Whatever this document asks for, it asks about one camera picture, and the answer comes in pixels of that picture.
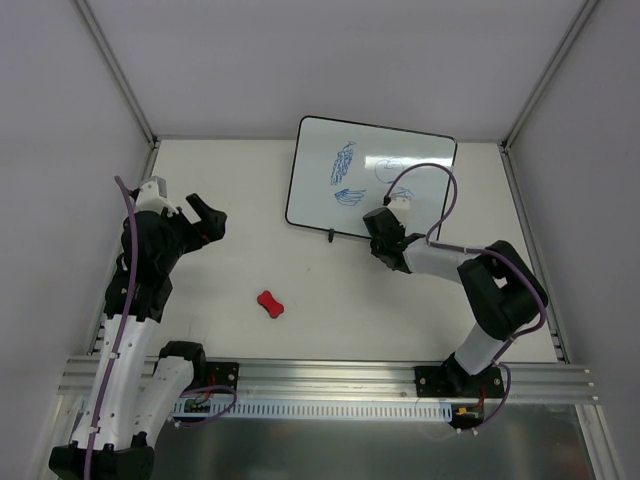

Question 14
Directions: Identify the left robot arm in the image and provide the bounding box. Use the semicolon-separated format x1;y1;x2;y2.
49;193;227;479

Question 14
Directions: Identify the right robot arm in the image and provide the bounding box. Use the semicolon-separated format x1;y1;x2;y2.
363;207;548;398

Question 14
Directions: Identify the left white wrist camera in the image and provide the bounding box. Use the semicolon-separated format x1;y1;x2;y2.
134;176;176;215

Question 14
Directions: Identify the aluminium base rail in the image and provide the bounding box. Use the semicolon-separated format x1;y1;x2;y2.
55;352;600;404

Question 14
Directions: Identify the aluminium corner post left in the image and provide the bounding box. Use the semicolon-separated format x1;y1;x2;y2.
71;0;157;148

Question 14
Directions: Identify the aluminium corner post right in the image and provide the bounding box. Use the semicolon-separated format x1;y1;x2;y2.
501;0;600;152

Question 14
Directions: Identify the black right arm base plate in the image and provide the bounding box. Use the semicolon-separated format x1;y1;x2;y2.
414;365;505;399

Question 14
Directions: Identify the white whiteboard black frame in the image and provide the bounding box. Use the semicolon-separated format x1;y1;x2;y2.
285;116;457;238

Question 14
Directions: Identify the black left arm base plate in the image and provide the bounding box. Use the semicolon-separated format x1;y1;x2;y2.
204;361;240;390

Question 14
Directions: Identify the white slotted cable duct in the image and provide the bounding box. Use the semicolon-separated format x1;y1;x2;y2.
172;398;455;422

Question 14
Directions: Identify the red whiteboard eraser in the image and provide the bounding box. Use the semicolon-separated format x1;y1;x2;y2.
256;290;285;319

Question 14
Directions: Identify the aluminium side rail right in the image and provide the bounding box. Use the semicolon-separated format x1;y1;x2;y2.
498;144;571;363

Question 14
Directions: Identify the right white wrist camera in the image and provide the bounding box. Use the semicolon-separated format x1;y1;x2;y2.
386;197;411;217

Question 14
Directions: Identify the aluminium corner post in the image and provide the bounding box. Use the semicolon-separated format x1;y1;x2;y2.
501;0;600;152
71;0;157;148

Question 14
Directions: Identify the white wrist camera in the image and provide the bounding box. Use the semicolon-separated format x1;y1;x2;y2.
386;197;411;217
134;176;176;215

